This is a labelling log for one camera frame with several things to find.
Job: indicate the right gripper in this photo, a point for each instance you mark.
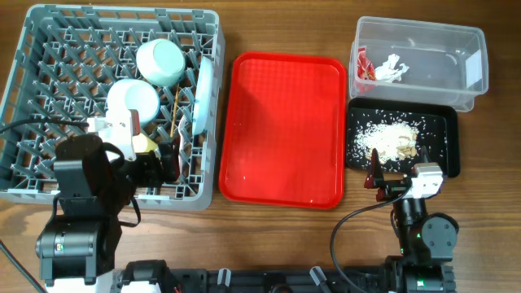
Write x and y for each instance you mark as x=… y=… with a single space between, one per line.
x=376 y=180

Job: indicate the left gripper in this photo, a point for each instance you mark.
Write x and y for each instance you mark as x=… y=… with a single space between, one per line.
x=153 y=176

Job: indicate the rice and peanut shells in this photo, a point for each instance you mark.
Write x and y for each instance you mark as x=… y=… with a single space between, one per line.
x=397 y=137

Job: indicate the yellow plastic cup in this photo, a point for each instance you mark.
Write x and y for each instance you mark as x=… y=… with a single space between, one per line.
x=143 y=144

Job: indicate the light blue plate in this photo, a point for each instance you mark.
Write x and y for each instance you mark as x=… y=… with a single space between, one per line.
x=202 y=96

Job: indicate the wooden chopstick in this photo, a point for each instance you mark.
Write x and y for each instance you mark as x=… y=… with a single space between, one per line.
x=173 y=125

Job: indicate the mint green saucer bowl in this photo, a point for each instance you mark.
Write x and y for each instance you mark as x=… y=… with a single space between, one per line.
x=134 y=94

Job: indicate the white napkin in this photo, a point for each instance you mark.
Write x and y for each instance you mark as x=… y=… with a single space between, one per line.
x=391 y=70

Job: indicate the red snack wrapper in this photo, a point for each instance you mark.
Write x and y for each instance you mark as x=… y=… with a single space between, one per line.
x=365 y=69

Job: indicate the white plastic fork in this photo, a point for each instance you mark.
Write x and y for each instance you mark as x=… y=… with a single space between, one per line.
x=181 y=129

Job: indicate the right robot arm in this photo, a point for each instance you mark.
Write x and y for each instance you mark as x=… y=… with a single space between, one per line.
x=426 y=240

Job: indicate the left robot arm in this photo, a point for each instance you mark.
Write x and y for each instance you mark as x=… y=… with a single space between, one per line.
x=78 y=244

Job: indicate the grey dishwasher rack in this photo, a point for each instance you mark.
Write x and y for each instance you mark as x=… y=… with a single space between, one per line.
x=66 y=60

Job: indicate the clear plastic bin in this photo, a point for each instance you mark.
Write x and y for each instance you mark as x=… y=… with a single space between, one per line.
x=448 y=63

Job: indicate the red plastic tray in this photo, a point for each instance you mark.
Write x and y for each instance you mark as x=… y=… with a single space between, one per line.
x=284 y=134

